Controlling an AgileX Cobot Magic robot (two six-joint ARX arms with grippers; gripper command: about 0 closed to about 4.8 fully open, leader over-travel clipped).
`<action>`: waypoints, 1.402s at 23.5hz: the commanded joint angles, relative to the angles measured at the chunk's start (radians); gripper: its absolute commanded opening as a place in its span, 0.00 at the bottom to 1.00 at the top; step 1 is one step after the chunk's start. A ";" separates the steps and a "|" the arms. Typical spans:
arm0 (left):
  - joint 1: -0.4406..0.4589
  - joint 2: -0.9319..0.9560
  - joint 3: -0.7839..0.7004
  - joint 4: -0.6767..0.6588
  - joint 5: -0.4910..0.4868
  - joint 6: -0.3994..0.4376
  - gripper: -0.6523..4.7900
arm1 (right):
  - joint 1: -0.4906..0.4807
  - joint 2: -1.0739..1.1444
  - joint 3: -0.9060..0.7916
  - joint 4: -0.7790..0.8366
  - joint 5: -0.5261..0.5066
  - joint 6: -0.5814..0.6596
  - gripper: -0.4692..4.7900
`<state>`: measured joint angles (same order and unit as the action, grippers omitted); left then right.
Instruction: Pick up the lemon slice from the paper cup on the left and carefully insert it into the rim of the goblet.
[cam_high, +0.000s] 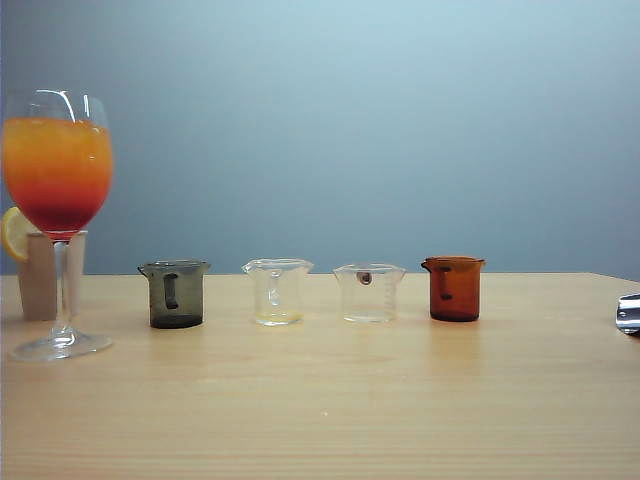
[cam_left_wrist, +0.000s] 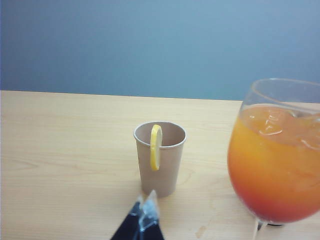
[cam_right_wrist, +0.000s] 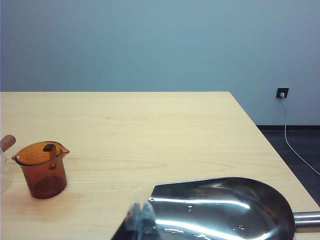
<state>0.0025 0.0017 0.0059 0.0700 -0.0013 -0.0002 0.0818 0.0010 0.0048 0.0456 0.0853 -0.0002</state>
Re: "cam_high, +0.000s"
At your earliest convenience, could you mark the wine glass with orange drink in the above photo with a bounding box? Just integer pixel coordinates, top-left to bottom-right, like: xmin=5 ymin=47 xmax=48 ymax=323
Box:
xmin=1 ymin=88 xmax=116 ymax=363

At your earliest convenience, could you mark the yellow lemon slice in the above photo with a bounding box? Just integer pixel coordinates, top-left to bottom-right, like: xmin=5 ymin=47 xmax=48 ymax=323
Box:
xmin=0 ymin=206 xmax=39 ymax=263

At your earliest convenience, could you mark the beige paper cup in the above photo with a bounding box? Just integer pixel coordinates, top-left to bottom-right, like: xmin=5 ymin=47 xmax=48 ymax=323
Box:
xmin=18 ymin=230 xmax=89 ymax=322

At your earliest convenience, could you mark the clear beaker with yellow residue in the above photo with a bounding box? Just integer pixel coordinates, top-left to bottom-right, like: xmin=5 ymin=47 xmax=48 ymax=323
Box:
xmin=241 ymin=257 xmax=315 ymax=327

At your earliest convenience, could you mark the clear graduated glass beaker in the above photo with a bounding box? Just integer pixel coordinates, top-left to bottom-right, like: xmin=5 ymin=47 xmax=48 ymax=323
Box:
xmin=332 ymin=263 xmax=407 ymax=324

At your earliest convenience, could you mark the smoky grey glass beaker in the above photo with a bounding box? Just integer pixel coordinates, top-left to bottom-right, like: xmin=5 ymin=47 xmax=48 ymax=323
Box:
xmin=137 ymin=259 xmax=213 ymax=330

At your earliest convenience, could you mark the amber glass beaker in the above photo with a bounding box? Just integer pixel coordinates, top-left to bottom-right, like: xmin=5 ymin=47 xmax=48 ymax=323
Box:
xmin=420 ymin=255 xmax=487 ymax=323

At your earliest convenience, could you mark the shiny metal object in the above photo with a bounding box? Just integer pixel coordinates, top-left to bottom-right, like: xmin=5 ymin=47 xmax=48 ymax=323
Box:
xmin=614 ymin=293 xmax=640 ymax=337

